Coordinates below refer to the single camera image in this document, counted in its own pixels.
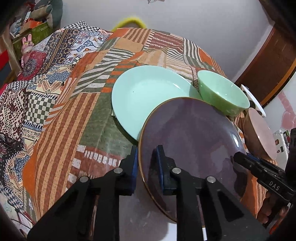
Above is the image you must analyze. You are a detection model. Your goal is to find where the pink bowl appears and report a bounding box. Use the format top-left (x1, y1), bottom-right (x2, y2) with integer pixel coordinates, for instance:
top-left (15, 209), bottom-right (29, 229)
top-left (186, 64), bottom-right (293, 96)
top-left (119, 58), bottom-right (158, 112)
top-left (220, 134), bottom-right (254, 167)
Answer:
top-left (243, 108), bottom-right (276, 161)

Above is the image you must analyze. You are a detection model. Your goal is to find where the white bowl with dots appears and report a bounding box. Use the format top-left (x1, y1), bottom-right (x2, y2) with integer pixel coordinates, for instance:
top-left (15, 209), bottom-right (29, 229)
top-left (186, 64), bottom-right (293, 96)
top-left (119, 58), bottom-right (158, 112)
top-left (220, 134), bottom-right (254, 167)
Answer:
top-left (240, 84), bottom-right (266, 118)

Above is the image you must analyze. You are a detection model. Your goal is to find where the dark purple plate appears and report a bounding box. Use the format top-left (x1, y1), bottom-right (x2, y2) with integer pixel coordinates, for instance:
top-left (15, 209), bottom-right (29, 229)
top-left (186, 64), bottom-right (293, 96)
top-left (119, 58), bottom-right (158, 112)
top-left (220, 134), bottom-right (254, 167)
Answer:
top-left (138, 97), bottom-right (247, 221)

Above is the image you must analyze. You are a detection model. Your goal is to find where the green bowl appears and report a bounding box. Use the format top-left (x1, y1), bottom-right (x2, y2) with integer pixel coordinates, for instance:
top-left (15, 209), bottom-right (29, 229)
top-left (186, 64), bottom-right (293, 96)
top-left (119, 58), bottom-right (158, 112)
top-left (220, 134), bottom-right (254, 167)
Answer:
top-left (197, 70), bottom-right (250, 116)

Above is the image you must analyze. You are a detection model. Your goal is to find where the mint green plate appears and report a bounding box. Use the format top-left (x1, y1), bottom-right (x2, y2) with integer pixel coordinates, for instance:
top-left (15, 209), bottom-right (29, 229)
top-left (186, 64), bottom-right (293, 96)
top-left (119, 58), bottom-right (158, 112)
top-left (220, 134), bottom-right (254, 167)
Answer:
top-left (111, 65), bottom-right (201, 141)

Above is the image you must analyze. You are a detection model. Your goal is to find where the right hand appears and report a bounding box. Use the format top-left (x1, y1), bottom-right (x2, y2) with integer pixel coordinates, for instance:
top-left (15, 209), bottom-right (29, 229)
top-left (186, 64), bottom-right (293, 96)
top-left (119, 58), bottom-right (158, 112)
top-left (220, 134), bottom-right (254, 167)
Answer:
top-left (256, 191), bottom-right (289, 225)

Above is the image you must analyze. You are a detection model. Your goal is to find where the white suitcase with stickers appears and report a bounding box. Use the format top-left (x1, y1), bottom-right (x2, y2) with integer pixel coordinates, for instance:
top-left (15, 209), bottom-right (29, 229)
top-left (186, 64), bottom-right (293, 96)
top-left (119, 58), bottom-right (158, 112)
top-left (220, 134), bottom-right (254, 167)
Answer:
top-left (273, 129), bottom-right (290, 170)

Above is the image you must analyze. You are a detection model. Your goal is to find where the striped patchwork tablecloth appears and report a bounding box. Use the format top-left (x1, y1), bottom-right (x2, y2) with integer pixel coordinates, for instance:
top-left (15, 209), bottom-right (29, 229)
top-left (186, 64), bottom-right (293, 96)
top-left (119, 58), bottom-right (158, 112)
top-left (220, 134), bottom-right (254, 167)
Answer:
top-left (22, 27), bottom-right (276, 220)

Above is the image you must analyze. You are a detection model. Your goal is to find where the brown wooden door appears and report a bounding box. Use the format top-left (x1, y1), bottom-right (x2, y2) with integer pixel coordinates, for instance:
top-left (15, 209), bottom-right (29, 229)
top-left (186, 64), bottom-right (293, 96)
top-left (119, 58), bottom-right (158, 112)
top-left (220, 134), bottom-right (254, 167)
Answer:
top-left (235, 27), bottom-right (295, 106)

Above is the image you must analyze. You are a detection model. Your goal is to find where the patterned checkered blanket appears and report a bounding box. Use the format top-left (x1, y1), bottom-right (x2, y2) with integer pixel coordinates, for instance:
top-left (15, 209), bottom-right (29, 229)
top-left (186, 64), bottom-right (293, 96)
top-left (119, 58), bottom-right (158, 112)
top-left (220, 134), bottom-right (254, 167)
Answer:
top-left (1, 21), bottom-right (111, 229)

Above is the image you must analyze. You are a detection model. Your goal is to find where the pink rabbit toy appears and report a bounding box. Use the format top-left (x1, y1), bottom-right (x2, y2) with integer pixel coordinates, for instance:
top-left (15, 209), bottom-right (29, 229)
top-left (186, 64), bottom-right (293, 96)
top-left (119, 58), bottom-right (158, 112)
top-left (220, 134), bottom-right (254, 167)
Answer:
top-left (21, 34), bottom-right (34, 68)

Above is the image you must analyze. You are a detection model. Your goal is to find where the yellow chair back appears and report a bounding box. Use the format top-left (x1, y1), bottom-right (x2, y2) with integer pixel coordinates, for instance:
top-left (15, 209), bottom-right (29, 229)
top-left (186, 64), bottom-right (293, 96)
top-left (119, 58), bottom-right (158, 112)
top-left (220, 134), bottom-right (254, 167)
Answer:
top-left (111, 16), bottom-right (147, 32)

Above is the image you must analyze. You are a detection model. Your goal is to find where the green cardboard box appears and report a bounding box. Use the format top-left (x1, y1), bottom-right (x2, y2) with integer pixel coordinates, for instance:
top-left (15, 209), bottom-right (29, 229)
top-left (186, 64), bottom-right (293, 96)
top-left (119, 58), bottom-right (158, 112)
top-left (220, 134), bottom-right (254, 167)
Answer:
top-left (12, 22), bottom-right (53, 60)

